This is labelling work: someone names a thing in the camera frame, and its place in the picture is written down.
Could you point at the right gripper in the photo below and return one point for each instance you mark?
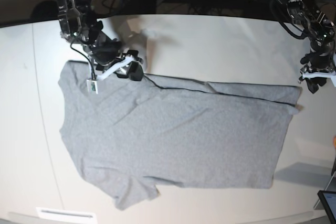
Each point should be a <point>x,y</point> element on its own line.
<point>104,50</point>

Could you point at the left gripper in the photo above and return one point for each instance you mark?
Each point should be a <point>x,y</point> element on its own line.
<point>321,60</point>

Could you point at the grey T-shirt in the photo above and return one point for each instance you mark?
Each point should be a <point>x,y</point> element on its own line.
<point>133,136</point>

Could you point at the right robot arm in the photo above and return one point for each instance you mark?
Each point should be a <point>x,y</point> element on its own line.
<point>80,25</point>

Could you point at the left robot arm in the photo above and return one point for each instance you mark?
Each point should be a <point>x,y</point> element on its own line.
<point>304,19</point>

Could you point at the orange object at edge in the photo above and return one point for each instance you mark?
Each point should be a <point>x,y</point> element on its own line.
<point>334,141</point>

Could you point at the black tablet screen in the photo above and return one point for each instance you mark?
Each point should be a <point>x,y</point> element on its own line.
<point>327,199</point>

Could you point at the white paper label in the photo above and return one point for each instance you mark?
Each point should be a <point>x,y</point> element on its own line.
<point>42,211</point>

